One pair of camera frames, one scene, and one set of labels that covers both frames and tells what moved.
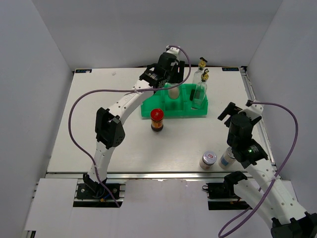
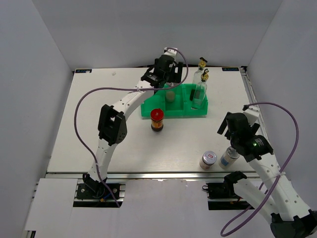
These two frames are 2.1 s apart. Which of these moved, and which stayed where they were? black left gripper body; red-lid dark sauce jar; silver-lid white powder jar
Moved: silver-lid white powder jar
Stayed: red-lid dark sauce jar; black left gripper body
